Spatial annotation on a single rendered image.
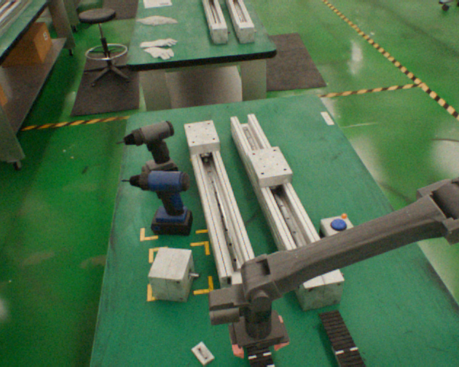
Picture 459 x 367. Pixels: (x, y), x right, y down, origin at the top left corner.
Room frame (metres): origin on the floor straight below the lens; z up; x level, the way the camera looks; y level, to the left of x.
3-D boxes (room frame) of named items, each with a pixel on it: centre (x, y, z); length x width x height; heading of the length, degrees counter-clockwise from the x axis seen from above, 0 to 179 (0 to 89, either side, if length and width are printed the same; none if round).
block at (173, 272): (0.71, 0.16, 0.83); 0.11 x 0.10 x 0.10; 78
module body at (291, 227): (1.09, -0.13, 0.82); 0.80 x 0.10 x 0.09; 9
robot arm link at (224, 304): (0.48, 0.00, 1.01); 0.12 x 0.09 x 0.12; 94
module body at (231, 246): (1.06, 0.05, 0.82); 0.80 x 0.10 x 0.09; 9
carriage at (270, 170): (1.09, -0.13, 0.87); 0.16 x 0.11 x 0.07; 9
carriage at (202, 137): (1.31, 0.09, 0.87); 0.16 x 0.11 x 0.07; 9
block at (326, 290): (0.65, -0.22, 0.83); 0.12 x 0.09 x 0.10; 99
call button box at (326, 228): (0.83, -0.30, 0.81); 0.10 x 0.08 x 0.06; 99
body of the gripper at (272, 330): (0.49, -0.04, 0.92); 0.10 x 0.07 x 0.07; 99
